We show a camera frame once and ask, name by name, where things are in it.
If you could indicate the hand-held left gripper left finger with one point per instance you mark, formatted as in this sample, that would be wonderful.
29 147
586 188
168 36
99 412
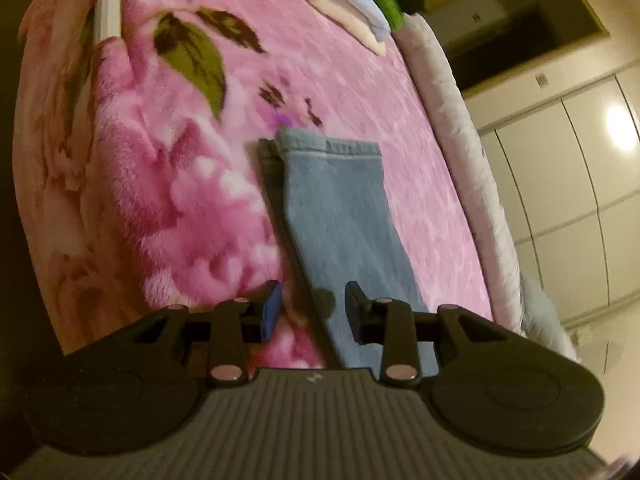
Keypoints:
269 312

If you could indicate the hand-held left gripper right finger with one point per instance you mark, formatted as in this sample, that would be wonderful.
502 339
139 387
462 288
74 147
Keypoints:
356 312

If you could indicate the blue denim jeans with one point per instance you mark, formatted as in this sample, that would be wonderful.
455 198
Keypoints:
340 210

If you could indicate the pink floral blanket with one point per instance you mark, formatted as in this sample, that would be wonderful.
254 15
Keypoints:
175 210

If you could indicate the grey fluffy cloth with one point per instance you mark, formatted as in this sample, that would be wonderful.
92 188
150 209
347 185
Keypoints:
547 320

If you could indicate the cream wardrobe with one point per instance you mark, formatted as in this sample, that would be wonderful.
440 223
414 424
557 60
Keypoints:
565 170

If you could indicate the cream folded cloth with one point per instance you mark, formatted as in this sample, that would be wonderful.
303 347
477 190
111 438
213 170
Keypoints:
345 17

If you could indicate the lavender folded cloth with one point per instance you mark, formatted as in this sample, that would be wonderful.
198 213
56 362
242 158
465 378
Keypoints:
362 2

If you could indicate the wooden door frame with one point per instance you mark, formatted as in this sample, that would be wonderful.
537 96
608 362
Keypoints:
595 5

